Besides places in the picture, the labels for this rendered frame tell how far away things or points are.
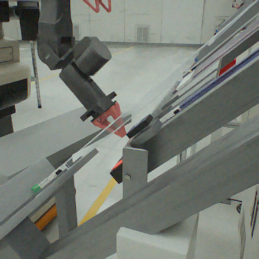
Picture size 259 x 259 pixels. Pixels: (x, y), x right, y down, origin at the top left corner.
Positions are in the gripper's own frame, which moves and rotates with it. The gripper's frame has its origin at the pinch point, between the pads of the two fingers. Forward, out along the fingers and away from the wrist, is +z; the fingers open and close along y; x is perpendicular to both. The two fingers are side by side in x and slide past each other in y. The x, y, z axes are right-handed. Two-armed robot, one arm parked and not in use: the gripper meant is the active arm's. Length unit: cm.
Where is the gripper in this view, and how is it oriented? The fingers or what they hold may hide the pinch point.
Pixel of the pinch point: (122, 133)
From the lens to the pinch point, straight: 69.0
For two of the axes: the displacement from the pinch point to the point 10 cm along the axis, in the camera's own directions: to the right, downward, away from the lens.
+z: 6.4, 7.7, 0.8
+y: 3.2, -3.5, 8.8
